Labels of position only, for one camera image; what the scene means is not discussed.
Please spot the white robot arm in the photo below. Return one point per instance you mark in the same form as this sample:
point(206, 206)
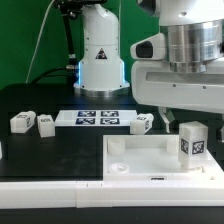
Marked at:
point(182, 66)

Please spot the white part at left edge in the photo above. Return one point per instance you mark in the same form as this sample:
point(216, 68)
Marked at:
point(1, 150)

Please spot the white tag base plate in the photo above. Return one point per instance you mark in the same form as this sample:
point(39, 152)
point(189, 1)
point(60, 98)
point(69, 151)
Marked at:
point(69, 118)

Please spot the white L-shaped obstacle fence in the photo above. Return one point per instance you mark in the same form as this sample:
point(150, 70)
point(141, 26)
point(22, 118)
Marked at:
point(55, 194)

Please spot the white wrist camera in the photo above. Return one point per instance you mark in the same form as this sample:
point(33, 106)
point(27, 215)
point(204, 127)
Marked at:
point(152, 48)

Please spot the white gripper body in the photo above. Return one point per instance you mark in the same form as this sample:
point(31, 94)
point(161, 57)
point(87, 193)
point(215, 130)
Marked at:
point(153, 83)

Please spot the white square tabletop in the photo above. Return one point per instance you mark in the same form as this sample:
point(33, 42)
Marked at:
point(151, 158)

